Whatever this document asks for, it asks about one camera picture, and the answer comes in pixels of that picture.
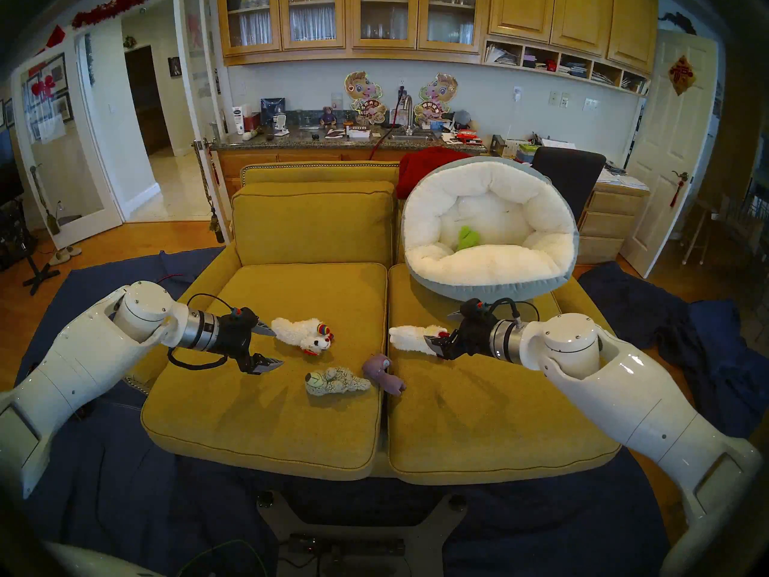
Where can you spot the wooden wall cabinet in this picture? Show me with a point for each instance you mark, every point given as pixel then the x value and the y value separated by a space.
pixel 522 11

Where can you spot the red diamond door ornament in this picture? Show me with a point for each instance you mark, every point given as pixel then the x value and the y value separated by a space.
pixel 682 76

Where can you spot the small dark framed picture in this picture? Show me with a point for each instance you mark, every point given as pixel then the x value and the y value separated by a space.
pixel 175 67

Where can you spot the yellow sofa back cushion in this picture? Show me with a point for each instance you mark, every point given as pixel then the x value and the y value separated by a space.
pixel 312 227

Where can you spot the white lamb toy rainbow ears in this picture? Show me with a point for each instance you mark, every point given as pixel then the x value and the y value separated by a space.
pixel 297 332

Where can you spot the chrome faucet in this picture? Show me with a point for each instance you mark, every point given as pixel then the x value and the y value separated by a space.
pixel 411 116

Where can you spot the red bow decoration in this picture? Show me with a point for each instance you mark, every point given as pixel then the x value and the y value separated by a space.
pixel 43 88

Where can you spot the white robot shoulder shell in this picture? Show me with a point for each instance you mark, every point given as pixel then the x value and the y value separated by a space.
pixel 90 564

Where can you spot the red paper diamond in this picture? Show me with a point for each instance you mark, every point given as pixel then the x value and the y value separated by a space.
pixel 56 36

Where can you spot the black floor stand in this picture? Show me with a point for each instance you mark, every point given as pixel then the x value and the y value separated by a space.
pixel 36 275

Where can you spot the black television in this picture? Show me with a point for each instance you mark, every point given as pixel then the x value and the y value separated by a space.
pixel 9 167

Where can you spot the beige slipper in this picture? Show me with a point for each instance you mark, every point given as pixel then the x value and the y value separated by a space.
pixel 73 251
pixel 60 258

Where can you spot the black framed wall photo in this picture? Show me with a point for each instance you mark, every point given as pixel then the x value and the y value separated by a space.
pixel 9 113

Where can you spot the yellow fabric sofa frame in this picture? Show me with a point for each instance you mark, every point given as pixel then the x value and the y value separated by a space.
pixel 216 284

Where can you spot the wooden desk with drawers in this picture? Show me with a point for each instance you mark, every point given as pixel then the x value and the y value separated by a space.
pixel 607 227

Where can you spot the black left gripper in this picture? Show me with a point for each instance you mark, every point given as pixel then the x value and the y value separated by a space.
pixel 234 335

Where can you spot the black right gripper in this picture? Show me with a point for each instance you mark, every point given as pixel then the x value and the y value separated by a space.
pixel 474 332

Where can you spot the white fluffy dog bed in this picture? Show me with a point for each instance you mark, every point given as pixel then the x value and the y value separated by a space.
pixel 480 275

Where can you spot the white french door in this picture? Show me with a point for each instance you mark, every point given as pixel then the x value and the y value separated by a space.
pixel 180 53
pixel 90 227

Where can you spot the purple plush toy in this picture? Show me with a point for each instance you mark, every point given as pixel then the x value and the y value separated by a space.
pixel 378 368

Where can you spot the white lotion bottle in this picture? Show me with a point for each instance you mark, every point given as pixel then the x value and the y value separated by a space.
pixel 239 120

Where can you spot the stack of papers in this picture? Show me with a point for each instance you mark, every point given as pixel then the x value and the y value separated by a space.
pixel 625 182

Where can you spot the small green wreath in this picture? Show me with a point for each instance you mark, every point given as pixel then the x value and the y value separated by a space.
pixel 130 42

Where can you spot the blue floor cloth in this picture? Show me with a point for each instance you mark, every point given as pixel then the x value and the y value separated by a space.
pixel 120 491

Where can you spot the black wall decoration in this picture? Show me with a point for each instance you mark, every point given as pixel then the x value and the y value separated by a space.
pixel 679 21

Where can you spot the yellow sofa seat cushion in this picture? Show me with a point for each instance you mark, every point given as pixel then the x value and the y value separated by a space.
pixel 270 419
pixel 480 431

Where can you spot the grey robot base frame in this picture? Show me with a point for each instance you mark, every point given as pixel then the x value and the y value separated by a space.
pixel 432 534

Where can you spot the beige fuzzy plush toy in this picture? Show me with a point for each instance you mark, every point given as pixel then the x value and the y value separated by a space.
pixel 336 380

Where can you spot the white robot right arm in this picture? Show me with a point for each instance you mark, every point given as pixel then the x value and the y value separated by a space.
pixel 631 389

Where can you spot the cartoon pig wall decoration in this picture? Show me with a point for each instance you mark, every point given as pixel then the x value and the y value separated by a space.
pixel 363 92
pixel 438 92

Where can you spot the red tinsel garland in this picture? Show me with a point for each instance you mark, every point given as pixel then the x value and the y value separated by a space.
pixel 120 3

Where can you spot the white panel door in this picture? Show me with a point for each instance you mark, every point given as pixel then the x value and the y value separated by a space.
pixel 667 161

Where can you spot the dark blue cloth pile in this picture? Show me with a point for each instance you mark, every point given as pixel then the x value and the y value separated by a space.
pixel 709 353

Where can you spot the white plush toy red bow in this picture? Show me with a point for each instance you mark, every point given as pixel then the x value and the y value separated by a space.
pixel 411 338

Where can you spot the black office chair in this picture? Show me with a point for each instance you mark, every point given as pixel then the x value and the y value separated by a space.
pixel 571 173

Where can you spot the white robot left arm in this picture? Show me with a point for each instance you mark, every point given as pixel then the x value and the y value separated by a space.
pixel 90 353

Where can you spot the red box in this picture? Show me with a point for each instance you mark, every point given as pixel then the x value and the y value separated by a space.
pixel 252 122

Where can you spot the dark blue box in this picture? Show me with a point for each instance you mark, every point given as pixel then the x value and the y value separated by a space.
pixel 271 108

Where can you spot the granite kitchen counter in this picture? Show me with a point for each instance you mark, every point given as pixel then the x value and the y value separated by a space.
pixel 288 142

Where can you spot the green plush toy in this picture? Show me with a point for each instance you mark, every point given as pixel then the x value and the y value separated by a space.
pixel 467 239

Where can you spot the small teddy bear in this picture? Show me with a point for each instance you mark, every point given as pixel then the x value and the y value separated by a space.
pixel 328 118

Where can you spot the red cloth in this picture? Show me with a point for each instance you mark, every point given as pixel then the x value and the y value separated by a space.
pixel 423 167

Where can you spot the black power strip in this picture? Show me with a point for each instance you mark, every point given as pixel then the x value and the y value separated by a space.
pixel 348 547

